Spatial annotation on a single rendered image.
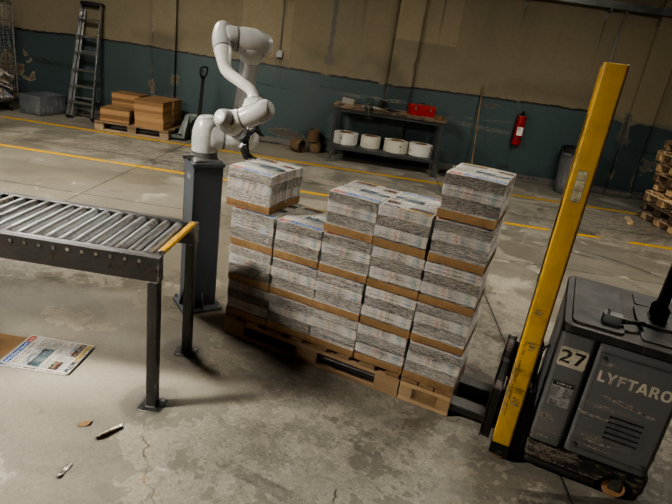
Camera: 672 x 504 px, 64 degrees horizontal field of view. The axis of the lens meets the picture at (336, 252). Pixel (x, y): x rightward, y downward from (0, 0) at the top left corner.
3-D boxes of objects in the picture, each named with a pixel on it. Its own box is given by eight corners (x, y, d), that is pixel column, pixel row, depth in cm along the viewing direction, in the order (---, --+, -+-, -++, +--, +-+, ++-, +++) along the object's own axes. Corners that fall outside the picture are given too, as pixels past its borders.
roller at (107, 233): (135, 213, 285) (126, 213, 285) (90, 243, 241) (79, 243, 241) (137, 222, 286) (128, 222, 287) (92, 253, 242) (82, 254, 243)
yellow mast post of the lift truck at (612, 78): (494, 430, 270) (603, 62, 208) (512, 436, 267) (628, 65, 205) (491, 440, 262) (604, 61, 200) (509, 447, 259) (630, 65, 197)
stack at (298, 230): (255, 309, 373) (266, 194, 344) (416, 366, 333) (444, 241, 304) (222, 332, 339) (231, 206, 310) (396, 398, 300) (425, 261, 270)
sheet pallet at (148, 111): (185, 133, 931) (187, 99, 911) (168, 140, 854) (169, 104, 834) (117, 122, 934) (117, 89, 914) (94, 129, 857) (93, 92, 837)
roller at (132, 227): (140, 214, 284) (138, 222, 286) (96, 243, 241) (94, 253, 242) (149, 217, 285) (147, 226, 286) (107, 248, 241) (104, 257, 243)
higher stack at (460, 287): (414, 366, 334) (460, 160, 288) (462, 382, 323) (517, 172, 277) (395, 397, 300) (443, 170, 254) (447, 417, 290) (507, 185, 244)
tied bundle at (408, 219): (394, 228, 314) (401, 190, 306) (443, 241, 303) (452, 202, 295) (370, 245, 281) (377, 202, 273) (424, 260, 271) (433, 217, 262)
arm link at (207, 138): (190, 147, 336) (191, 111, 328) (219, 149, 342) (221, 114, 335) (192, 153, 322) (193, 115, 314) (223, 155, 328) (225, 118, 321)
